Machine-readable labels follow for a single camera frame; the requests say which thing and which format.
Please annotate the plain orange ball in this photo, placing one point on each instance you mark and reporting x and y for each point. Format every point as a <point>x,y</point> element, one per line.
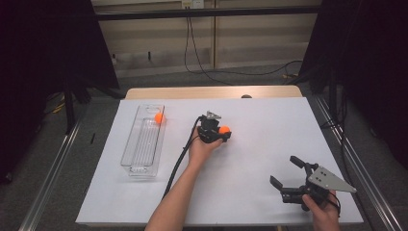
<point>224,129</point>

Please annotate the black horizontal bar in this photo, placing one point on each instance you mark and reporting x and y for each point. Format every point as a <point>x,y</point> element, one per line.
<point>208,12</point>

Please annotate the black curtain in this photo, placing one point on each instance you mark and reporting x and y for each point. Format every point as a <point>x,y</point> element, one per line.
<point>38,64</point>
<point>369,64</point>

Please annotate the metal floor rail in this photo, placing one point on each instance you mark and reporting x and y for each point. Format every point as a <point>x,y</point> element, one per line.
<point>48,183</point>
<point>362,166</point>

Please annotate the clear plastic tray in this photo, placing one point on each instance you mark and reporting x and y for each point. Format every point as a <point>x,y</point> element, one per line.
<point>144,144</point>

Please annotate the white wall socket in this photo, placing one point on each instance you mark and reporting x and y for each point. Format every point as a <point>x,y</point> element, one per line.
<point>192,4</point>

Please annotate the person's left hand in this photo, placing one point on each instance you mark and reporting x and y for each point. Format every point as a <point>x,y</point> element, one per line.
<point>202,152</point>

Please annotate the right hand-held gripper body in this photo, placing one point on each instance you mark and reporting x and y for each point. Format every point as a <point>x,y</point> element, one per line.
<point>322,181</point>

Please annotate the person's right hand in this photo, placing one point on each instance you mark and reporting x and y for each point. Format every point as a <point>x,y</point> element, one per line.
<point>322,215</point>

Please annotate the dark round knob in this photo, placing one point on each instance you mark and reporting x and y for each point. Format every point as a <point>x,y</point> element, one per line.
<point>246,96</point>

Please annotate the orange ball with dark mark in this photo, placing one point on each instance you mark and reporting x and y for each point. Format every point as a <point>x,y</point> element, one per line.
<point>159,117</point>

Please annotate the black metal stand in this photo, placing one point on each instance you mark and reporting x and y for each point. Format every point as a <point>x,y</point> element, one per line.
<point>69,109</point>

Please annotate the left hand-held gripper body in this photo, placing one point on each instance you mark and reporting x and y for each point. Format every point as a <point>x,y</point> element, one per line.
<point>208,130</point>

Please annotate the white table board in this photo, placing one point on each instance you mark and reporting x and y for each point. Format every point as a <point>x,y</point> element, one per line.
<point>256,154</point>

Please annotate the small black floor object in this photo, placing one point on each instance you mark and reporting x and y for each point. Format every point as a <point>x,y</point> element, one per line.
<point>92,138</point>

